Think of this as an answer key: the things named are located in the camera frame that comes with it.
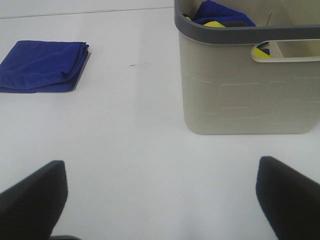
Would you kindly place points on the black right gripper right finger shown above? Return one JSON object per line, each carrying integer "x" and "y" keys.
{"x": 289, "y": 200}

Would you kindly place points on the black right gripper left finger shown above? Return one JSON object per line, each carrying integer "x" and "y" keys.
{"x": 30, "y": 209}

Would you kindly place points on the beige bin with grey rim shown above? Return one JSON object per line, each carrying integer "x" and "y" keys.
{"x": 228, "y": 90}

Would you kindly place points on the folded blue towel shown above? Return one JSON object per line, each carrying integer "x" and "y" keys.
{"x": 34, "y": 66}

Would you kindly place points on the yellow cloth in beige bin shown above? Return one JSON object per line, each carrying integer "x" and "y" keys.
{"x": 260, "y": 53}

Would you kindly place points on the blue towel in beige bin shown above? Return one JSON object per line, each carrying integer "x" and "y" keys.
{"x": 216, "y": 36}

